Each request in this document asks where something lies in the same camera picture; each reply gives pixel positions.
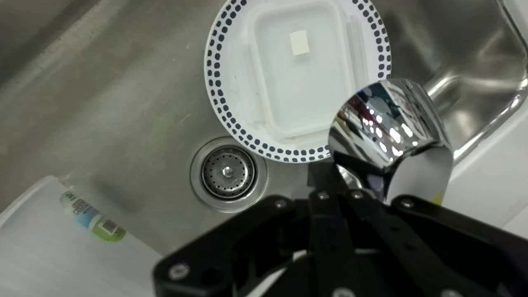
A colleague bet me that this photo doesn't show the white plate blue dots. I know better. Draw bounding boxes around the white plate blue dots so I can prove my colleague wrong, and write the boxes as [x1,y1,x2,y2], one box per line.
[203,0,394,165]

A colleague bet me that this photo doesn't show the sink drain strainer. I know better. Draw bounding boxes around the sink drain strainer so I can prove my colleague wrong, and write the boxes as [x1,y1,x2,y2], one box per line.
[188,135,271,214]

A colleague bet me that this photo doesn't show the stainless steel sink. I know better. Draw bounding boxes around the stainless steel sink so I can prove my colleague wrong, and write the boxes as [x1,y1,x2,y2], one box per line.
[0,0,528,260]

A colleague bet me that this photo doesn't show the white square container lid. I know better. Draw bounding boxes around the white square container lid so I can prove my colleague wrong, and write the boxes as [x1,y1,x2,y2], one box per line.
[248,0,360,140]

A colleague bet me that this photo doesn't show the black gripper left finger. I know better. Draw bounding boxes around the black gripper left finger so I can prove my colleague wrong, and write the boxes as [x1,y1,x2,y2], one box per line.
[152,188,360,297]

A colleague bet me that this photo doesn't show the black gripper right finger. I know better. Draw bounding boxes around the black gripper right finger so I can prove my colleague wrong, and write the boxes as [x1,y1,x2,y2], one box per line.
[345,188,528,297]

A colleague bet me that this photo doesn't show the translucent plastic container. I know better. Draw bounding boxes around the translucent plastic container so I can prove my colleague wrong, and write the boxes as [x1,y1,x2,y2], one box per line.
[0,173,167,297]

